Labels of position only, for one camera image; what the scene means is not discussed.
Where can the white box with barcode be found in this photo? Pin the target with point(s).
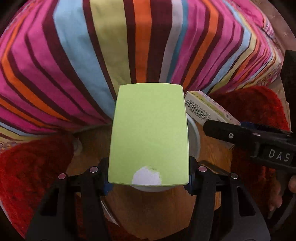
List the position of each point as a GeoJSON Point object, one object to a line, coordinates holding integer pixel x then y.
{"type": "Point", "coordinates": [202, 108]}

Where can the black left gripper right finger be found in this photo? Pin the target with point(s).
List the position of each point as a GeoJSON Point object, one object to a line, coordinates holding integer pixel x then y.
{"type": "Point", "coordinates": [223, 209]}

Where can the light green cardboard box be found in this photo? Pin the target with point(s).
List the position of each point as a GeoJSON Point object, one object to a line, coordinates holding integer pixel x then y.
{"type": "Point", "coordinates": [149, 140]}

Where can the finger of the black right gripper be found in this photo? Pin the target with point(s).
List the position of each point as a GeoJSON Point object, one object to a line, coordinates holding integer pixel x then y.
{"type": "Point", "coordinates": [267, 146]}

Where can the striped colourful bed sheet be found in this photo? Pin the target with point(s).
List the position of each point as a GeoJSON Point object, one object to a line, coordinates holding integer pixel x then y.
{"type": "Point", "coordinates": [62, 62]}

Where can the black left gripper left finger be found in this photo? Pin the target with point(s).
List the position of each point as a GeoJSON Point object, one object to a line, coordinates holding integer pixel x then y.
{"type": "Point", "coordinates": [55, 218]}

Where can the red fluffy rug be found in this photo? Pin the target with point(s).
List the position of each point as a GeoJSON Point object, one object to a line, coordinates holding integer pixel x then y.
{"type": "Point", "coordinates": [28, 170]}

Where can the white mesh waste basket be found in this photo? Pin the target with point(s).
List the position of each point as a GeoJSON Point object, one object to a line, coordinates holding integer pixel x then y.
{"type": "Point", "coordinates": [194, 151]}

